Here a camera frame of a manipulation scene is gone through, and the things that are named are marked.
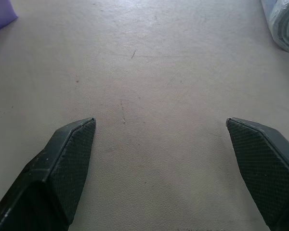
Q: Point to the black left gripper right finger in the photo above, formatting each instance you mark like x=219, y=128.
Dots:
x=267, y=168

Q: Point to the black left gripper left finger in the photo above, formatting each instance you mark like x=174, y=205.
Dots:
x=50, y=173

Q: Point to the purple object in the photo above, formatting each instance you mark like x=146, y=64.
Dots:
x=1, y=14

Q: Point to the roll of grey garbage bags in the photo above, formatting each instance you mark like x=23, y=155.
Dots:
x=283, y=24

